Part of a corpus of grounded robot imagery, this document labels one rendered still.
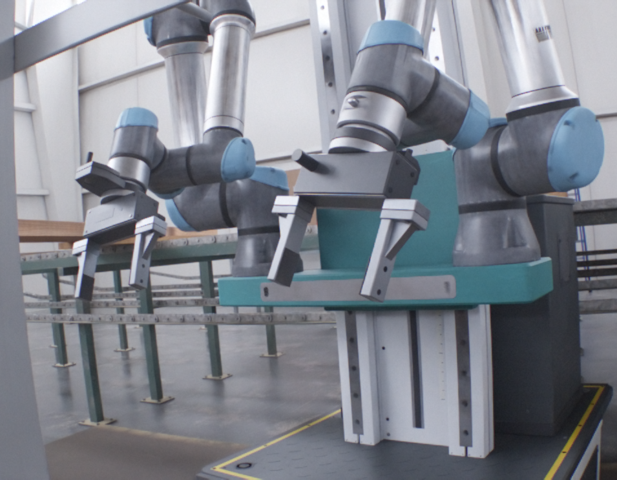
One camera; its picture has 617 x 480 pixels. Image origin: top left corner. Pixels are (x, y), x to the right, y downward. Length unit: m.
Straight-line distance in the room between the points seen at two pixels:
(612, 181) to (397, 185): 7.35
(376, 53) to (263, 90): 8.69
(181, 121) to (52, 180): 10.10
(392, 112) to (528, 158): 0.28
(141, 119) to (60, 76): 10.95
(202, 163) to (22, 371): 0.58
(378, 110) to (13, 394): 0.48
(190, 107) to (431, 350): 0.72
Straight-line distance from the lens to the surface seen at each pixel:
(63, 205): 11.43
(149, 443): 2.54
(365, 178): 0.62
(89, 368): 2.90
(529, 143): 0.87
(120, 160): 0.98
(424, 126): 0.75
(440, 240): 1.12
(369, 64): 0.69
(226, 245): 2.14
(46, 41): 0.58
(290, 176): 8.68
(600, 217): 1.77
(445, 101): 0.72
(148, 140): 1.01
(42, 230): 1.81
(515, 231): 0.95
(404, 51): 0.70
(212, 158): 1.03
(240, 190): 1.21
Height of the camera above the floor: 0.79
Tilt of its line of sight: level
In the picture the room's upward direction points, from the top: 5 degrees counter-clockwise
